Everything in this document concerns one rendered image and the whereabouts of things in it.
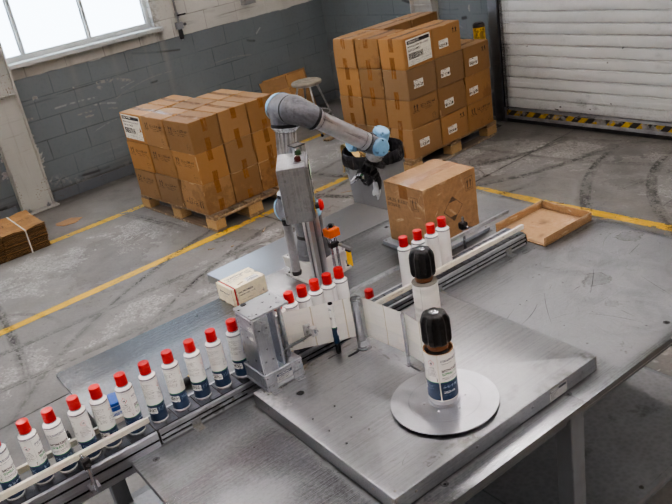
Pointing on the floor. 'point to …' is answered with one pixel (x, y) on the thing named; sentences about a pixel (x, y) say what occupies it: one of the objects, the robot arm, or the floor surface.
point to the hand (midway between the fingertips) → (364, 191)
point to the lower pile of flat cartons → (21, 236)
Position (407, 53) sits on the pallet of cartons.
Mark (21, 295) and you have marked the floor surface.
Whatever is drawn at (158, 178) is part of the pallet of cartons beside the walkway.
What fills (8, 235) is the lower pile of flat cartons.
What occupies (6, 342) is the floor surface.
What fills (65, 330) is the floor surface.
